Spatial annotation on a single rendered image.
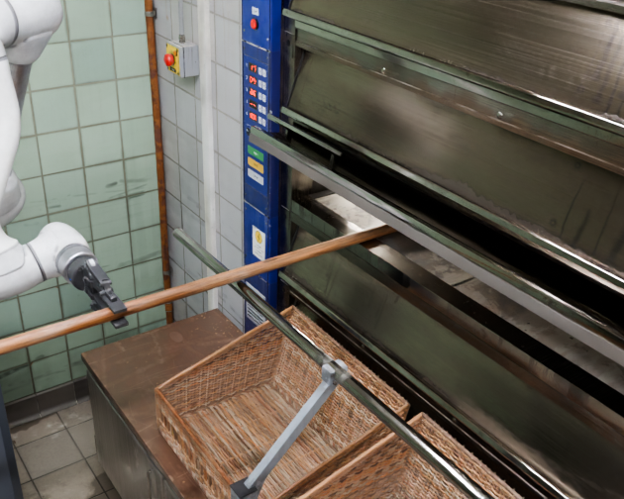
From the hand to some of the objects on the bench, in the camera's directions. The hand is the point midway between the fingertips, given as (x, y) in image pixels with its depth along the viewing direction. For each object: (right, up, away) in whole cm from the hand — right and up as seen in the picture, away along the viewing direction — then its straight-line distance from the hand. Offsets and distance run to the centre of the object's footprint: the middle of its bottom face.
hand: (115, 311), depth 168 cm
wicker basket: (+33, -45, +49) cm, 74 cm away
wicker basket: (+66, -68, +8) cm, 96 cm away
